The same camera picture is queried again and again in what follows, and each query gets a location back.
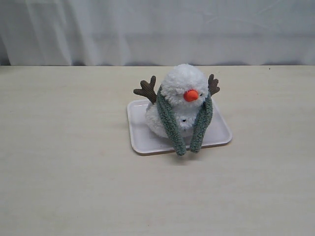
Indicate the white plastic tray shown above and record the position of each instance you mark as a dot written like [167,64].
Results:
[146,142]

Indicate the white plush snowman toy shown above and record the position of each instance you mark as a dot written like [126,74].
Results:
[185,87]

